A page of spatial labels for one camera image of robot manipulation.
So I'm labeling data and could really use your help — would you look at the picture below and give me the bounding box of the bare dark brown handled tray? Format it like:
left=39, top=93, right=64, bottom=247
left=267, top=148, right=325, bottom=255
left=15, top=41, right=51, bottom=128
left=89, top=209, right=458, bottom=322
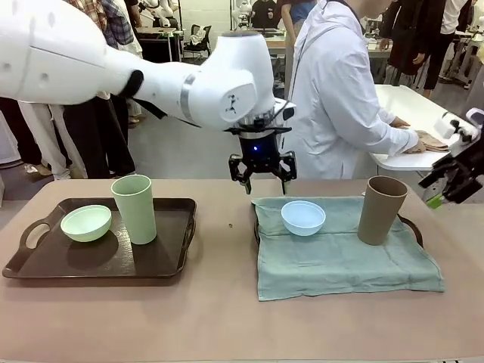
left=2, top=197, right=198, bottom=280

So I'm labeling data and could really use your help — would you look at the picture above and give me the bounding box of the bystander in beige trousers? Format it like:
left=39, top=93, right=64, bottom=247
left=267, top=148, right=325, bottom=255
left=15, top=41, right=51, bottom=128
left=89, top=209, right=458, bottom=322
left=17, top=101, right=88, bottom=181

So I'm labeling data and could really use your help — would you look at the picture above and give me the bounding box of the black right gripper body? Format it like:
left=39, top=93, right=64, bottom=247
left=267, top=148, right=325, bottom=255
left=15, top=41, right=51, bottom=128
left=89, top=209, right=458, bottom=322
left=444, top=128, right=484, bottom=204

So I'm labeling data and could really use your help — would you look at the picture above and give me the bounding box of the person's right hand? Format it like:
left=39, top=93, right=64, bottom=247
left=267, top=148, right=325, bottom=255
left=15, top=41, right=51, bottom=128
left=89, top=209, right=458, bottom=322
left=414, top=130, right=432, bottom=151

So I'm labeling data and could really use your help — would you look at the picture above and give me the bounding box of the black office chair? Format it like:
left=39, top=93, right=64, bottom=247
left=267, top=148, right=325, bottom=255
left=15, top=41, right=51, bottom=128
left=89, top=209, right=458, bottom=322
left=184, top=24, right=213, bottom=61

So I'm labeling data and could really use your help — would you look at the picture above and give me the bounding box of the white side table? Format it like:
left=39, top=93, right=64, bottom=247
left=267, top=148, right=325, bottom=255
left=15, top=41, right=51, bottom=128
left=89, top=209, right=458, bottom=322
left=368, top=83, right=484, bottom=171

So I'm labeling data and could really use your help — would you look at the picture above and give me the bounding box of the black left arm cable sleeve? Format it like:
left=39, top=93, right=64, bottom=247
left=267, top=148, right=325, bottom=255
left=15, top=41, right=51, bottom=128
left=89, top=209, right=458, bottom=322
left=126, top=69, right=169, bottom=121

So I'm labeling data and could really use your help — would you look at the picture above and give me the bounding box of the teal cloth mat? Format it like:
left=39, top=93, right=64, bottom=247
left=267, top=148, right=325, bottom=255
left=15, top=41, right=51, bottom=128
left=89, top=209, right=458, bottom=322
left=251, top=195, right=445, bottom=303

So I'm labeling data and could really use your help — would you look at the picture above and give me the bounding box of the tall brown cup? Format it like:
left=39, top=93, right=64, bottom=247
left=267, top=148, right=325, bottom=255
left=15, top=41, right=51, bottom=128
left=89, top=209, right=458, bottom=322
left=357, top=175, right=409, bottom=247

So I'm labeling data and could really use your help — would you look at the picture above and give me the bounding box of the bystander in black dress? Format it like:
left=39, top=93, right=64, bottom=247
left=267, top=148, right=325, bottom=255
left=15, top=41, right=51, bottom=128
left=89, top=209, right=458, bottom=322
left=380, top=0, right=455, bottom=92

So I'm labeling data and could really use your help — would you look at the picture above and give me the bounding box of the person's right forearm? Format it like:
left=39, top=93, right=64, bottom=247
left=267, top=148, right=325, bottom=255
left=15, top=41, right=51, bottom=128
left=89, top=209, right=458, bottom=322
left=368, top=120, right=420, bottom=156

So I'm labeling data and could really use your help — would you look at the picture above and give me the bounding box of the bystander in blue plaid shirt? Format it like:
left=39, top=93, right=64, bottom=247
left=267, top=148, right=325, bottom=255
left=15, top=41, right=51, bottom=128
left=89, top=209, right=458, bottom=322
left=101, top=0, right=144, bottom=126

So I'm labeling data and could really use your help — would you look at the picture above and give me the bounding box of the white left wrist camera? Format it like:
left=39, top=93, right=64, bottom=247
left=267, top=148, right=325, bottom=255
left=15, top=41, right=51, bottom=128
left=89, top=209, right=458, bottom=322
left=274, top=98, right=298, bottom=124

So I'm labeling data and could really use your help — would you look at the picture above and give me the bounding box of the bystander in red plaid shirt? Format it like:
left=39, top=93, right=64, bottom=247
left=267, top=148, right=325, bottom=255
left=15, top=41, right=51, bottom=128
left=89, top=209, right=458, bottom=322
left=62, top=0, right=136, bottom=179

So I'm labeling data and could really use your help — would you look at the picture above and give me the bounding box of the tall light green cup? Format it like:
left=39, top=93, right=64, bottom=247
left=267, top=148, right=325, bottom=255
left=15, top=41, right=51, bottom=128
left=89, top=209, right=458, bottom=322
left=110, top=174, right=158, bottom=246

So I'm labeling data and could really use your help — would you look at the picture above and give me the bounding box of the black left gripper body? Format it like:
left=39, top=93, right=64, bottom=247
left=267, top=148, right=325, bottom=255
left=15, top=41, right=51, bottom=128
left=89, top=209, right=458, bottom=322
left=238, top=134, right=283, bottom=170

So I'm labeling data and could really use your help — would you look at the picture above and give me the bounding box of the person in white jacket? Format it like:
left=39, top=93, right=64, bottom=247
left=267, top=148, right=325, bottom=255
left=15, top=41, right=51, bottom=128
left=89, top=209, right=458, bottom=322
left=289, top=0, right=420, bottom=181

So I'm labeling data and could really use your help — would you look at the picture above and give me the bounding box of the light blue bowl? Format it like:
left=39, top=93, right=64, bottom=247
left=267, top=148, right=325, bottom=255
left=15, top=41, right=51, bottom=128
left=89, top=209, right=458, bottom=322
left=280, top=200, right=327, bottom=237

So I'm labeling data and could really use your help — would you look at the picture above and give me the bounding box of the light green bowl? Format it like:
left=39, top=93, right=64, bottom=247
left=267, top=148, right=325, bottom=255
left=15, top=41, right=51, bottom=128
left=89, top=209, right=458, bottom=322
left=60, top=204, right=113, bottom=244

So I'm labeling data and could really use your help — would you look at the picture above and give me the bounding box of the person's left forearm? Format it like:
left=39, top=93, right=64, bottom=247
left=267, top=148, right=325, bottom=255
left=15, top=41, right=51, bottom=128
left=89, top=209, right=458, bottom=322
left=372, top=105, right=396, bottom=128

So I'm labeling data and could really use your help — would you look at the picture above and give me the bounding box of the dark tray under teal cloth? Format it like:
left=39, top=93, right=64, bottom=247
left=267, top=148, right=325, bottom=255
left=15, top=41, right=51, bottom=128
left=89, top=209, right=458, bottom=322
left=252, top=213, right=424, bottom=249

